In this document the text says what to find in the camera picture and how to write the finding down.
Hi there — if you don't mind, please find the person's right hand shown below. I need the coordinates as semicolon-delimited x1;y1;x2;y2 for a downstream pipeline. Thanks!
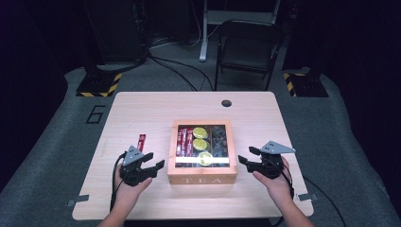
252;155;295;206

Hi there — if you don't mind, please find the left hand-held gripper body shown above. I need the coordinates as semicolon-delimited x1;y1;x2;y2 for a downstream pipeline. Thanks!
118;145;153;187

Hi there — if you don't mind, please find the pile of dark tea packets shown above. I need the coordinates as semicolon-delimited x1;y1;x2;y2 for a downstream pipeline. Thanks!
211;125;229;158

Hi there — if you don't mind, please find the black stand hazard-striped base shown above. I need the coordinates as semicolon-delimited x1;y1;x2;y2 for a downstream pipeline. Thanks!
282;0;330;98
76;0;123;98

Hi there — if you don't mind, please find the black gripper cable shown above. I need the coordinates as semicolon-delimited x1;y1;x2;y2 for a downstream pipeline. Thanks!
109;151;128;213
267;160;348;227

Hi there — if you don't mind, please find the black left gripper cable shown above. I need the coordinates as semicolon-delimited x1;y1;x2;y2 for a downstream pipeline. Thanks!
109;151;128;213

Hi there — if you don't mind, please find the grey tape strip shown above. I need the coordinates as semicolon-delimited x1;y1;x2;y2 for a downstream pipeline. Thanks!
296;192;319;202
66;194;91;208

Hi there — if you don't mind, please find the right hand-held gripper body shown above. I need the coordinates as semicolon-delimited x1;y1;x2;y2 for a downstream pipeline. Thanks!
253;140;297;180

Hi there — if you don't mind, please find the wooden tea box glass lid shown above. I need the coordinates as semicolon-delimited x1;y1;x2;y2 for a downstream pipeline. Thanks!
166;118;238;186

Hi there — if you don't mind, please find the black equipment cabinet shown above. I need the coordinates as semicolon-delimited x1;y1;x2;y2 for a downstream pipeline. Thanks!
82;0;149;65

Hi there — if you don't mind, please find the red stick packet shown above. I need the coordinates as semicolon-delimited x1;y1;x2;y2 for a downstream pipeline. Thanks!
137;133;148;153
185;125;195;157
176;125;187;157

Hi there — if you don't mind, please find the white floor cable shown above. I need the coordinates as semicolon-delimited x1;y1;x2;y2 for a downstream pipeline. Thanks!
149;0;204;50

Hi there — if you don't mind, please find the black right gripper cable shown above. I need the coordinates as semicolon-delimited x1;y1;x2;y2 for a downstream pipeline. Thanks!
267;160;348;227

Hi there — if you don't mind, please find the person's left hand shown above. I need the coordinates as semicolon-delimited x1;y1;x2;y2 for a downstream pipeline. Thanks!
113;164;153;206

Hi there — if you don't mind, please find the white metal stand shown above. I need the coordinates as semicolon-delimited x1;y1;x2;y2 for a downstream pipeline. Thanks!
199;0;282;62

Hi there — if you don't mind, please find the black folding chair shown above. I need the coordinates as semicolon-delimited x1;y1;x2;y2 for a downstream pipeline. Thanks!
214;19;287;92

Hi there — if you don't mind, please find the round yellow-green tea packet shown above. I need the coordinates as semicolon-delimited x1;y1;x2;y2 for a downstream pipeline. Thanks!
198;151;214;167
192;138;210;151
192;126;209;140

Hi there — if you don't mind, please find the black floor cable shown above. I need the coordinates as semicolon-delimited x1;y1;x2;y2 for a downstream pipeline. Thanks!
147;54;216;93

